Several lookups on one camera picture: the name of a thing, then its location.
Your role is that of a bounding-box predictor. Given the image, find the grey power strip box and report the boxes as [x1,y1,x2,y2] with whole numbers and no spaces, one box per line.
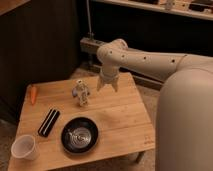
[80,37,104,54]

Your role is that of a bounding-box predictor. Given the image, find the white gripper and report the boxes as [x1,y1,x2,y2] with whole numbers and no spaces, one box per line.
[97,66,119,92]

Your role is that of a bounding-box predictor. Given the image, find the black rectangular case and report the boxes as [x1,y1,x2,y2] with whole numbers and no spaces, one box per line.
[38,109,60,137]

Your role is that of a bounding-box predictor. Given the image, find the white plastic cup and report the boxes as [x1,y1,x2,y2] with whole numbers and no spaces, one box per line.
[11,134,39,160]

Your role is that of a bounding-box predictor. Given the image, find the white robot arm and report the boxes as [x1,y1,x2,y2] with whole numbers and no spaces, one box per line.
[97,39,213,171]

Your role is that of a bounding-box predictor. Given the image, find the orange carrot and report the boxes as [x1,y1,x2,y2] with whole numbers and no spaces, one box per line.
[30,86,37,105]

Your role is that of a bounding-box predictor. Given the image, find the wooden shelf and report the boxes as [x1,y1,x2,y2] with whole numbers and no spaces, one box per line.
[93,0,213,21]

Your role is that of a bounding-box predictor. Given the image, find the metal pole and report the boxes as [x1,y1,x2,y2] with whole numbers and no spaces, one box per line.
[86,0,94,40]

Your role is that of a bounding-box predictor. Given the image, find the black round bowl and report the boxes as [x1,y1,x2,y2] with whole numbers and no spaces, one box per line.
[61,117,99,154]

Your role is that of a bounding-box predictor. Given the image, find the wooden table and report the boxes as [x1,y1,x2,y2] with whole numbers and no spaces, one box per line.
[8,73,155,171]

